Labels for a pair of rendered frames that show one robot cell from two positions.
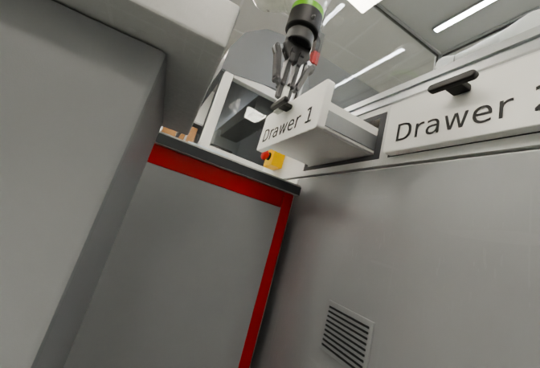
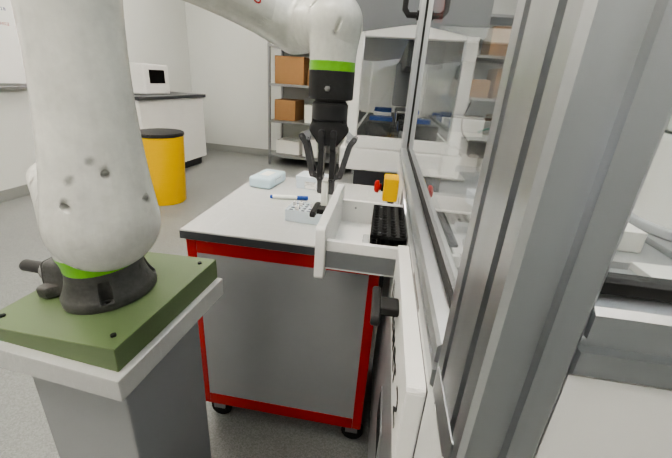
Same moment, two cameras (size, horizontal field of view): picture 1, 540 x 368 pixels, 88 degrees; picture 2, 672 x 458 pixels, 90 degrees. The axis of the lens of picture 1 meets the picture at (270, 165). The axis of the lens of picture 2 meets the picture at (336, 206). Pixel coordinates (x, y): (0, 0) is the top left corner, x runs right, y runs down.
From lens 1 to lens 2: 0.69 m
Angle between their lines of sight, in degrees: 46
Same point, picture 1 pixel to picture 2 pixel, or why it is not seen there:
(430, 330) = not seen: outside the picture
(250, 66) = (384, 5)
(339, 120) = (346, 258)
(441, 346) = not seen: outside the picture
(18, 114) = (95, 405)
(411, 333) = not seen: outside the picture
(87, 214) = (130, 435)
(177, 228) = (282, 300)
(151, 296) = (280, 340)
